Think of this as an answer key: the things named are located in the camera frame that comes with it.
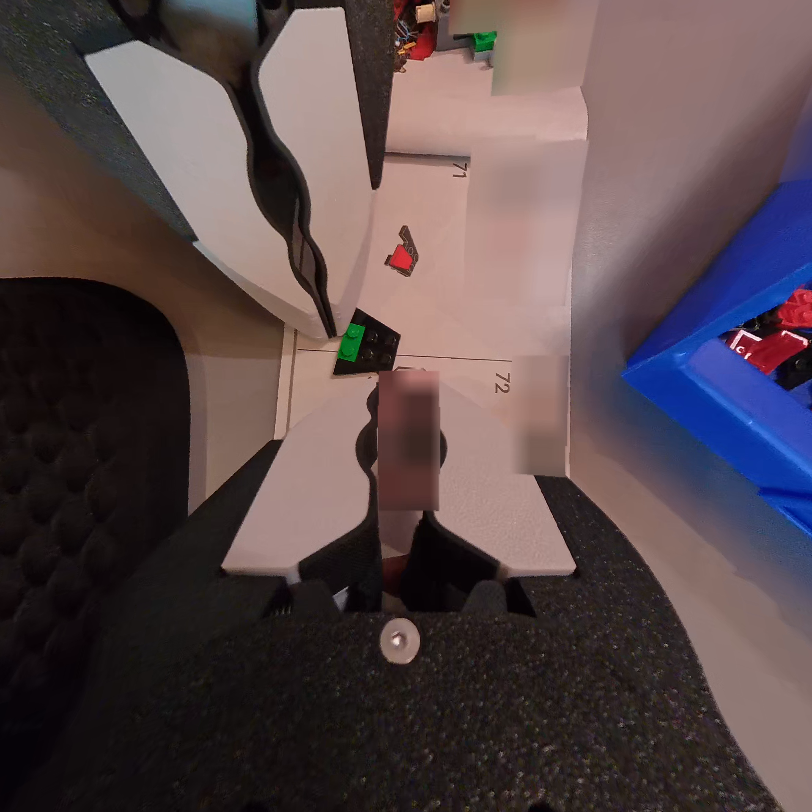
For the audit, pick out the red toy brick car model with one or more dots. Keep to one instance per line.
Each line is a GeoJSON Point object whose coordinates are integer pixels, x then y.
{"type": "Point", "coordinates": [412, 28]}

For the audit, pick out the pile of small toy bricks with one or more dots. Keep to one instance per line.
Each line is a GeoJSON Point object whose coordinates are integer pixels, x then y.
{"type": "Point", "coordinates": [767, 352]}

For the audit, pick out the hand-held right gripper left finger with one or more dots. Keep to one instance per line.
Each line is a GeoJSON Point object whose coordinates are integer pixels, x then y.
{"type": "Point", "coordinates": [298, 501]}

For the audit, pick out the black and green brick assembly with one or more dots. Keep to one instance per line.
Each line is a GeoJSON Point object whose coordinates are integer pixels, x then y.
{"type": "Point", "coordinates": [374, 346]}

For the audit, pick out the white instruction booklet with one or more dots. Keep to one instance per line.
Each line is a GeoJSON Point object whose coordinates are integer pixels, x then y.
{"type": "Point", "coordinates": [431, 304]}

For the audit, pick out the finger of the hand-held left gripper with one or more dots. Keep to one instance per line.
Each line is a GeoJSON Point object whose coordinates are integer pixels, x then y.
{"type": "Point", "coordinates": [323, 127]}
{"type": "Point", "coordinates": [184, 146]}

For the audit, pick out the blue divided plastic bin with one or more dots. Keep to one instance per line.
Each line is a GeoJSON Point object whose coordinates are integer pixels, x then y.
{"type": "Point", "coordinates": [698, 393]}

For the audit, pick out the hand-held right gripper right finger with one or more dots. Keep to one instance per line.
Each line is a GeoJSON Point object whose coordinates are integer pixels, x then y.
{"type": "Point", "coordinates": [501, 507]}

